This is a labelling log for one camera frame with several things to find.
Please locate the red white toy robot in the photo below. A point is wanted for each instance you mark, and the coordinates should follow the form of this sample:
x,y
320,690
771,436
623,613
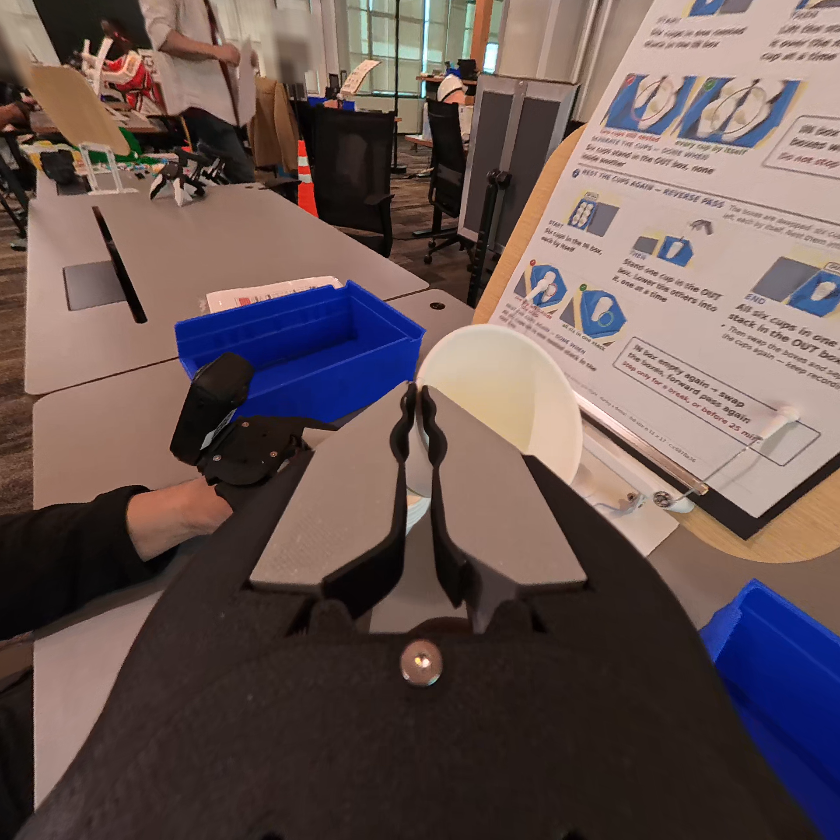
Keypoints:
x,y
124,72

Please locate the black white toy robot arm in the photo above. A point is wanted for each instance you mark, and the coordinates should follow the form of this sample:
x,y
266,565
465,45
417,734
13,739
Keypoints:
x,y
180,177

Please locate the green-banded white paper cup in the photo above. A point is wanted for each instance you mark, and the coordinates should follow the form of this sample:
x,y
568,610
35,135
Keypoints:
x,y
505,394

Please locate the black pole stand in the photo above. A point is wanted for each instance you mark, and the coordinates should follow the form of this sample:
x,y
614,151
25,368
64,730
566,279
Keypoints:
x,y
397,85

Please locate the person's left hand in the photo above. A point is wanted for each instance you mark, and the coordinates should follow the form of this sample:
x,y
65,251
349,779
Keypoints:
x,y
184,515

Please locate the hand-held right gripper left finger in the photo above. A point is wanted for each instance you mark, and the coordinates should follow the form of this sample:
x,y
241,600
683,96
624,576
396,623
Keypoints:
x,y
334,518

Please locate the grey framed partition panel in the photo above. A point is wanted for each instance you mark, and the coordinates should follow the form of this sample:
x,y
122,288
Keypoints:
x,y
525,157

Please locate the person's left forearm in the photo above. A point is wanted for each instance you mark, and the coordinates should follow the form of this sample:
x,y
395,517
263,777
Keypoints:
x,y
65,558

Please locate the black tripod stand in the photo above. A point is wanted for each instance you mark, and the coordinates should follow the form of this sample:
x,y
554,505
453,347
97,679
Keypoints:
x,y
492,223

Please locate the printed checklist sheet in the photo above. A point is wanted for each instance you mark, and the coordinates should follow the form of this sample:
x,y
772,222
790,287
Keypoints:
x,y
275,293

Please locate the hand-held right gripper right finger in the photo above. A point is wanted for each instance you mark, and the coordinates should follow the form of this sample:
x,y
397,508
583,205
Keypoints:
x,y
512,525

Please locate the brown jacket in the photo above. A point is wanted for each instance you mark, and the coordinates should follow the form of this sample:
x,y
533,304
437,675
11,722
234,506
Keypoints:
x,y
272,124

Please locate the white paper sign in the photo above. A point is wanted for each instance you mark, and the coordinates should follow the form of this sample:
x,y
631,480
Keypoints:
x,y
358,75

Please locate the printed instruction sheet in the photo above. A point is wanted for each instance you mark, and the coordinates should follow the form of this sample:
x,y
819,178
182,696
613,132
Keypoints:
x,y
689,262

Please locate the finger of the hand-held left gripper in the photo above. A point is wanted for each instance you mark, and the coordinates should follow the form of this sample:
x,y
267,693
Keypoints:
x,y
318,438

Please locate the black office chair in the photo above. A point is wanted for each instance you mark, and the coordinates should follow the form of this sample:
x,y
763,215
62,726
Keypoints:
x,y
351,177
446,164

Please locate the orange traffic cone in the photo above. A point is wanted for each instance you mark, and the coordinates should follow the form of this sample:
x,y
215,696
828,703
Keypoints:
x,y
306,177

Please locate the blue plastic bin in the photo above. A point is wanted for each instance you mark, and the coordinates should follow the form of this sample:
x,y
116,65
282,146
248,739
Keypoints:
x,y
295,354
781,689

